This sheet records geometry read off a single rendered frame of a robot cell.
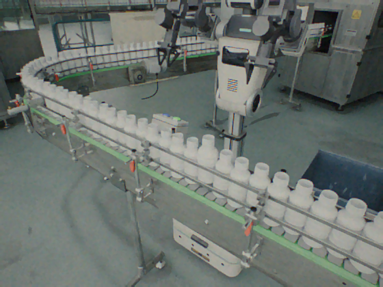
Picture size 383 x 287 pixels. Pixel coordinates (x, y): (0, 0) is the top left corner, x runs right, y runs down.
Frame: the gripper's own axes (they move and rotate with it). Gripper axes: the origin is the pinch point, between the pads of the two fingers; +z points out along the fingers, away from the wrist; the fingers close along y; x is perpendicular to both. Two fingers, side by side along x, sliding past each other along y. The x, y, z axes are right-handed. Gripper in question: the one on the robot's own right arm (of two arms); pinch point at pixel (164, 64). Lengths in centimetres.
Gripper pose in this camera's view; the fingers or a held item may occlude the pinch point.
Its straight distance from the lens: 126.1
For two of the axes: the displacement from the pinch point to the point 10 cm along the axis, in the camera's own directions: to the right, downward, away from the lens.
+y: 6.9, 3.2, -6.5
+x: 6.8, 0.4, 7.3
